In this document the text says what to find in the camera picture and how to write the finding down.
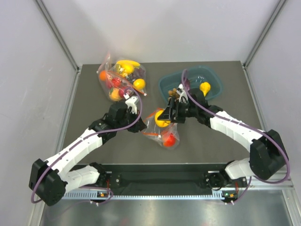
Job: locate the fake orange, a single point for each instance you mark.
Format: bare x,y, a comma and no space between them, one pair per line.
103,75

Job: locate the clear zip bag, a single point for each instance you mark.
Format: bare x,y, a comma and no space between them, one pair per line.
156,129
115,70

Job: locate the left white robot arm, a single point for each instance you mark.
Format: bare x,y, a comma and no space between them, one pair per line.
52,178

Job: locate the fake yellow banana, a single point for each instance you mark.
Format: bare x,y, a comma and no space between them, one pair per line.
128,62

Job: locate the purple fake eggplant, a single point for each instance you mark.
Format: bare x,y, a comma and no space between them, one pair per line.
187,84

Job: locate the teal plastic bin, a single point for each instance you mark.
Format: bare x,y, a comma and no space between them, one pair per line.
196,76

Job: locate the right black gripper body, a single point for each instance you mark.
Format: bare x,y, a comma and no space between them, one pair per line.
182,111

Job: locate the fake peach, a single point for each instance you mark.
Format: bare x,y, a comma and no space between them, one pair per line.
114,94

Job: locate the brown fake longan bunch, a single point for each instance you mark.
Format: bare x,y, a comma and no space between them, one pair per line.
173,93

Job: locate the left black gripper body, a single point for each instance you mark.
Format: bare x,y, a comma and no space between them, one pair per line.
132,118

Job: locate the fake purple grapes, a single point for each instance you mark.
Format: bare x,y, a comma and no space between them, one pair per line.
137,73

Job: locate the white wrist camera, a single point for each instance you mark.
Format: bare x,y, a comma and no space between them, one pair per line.
183,98
132,103

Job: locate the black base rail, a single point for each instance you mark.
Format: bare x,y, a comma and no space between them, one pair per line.
166,179

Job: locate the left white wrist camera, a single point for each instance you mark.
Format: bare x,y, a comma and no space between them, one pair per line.
132,103

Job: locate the red fake tomato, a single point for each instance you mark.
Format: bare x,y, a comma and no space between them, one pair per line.
169,140

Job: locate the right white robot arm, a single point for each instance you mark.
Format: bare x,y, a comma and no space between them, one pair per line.
267,154

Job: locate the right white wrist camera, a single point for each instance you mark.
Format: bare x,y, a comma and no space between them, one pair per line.
183,98

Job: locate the fake red apple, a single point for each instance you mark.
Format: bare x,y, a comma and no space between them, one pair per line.
116,82

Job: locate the far fake lemon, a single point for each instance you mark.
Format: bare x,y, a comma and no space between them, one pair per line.
139,84

